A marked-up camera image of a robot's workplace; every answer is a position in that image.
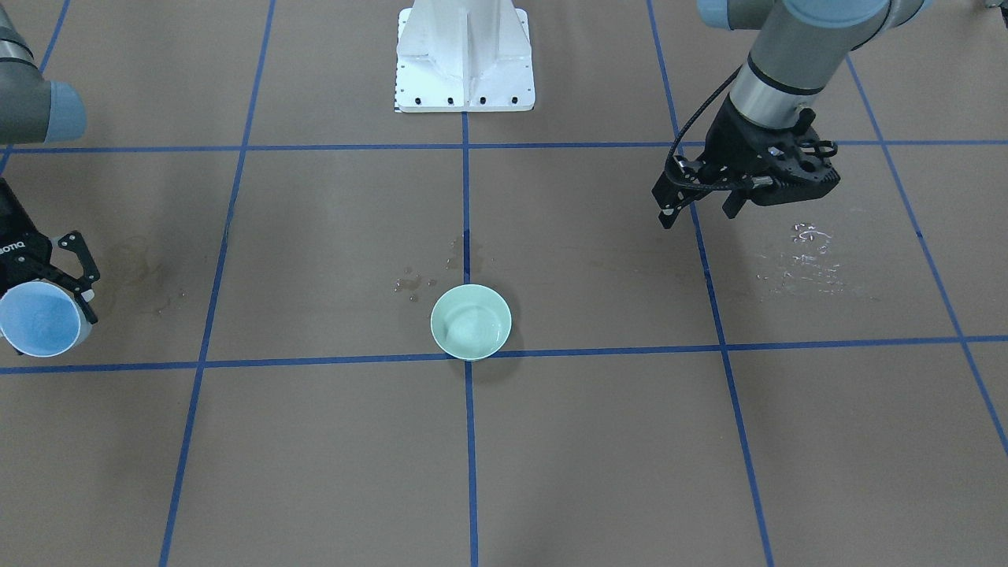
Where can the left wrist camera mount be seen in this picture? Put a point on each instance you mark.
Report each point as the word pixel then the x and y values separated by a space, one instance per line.
pixel 794 164

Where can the mint green bowl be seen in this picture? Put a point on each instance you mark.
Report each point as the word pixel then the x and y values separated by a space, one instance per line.
pixel 471 322

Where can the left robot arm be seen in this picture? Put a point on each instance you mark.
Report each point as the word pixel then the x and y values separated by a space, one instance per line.
pixel 798 48

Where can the white pedestal base plate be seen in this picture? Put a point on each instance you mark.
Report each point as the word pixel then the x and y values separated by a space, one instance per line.
pixel 464 57

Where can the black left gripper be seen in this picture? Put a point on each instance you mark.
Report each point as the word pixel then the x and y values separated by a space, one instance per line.
pixel 734 140

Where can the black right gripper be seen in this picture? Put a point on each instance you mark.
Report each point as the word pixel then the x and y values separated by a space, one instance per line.
pixel 13 240

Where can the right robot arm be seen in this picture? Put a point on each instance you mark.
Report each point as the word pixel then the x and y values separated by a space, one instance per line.
pixel 37 110

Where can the light blue plastic cup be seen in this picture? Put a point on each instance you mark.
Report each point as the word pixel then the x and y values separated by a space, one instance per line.
pixel 40 320

